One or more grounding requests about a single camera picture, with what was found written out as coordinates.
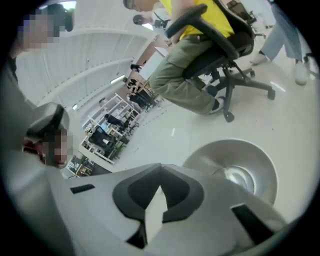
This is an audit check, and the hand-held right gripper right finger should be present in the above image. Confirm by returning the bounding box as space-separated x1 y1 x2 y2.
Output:
149 162 288 256

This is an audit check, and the white metal shelving rack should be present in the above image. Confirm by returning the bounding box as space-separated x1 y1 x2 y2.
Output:
79 92 142 166

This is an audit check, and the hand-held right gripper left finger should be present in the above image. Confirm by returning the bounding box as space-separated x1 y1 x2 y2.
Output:
9 154 163 256

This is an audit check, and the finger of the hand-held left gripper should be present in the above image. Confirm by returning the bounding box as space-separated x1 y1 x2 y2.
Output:
24 102 72 146

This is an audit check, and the person's head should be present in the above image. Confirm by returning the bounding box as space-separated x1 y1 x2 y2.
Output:
15 6 62 54

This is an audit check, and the silver metal bin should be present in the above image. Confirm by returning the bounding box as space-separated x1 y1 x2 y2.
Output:
181 138 279 207

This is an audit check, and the person's black cap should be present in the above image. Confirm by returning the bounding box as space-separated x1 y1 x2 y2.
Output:
46 2 76 33

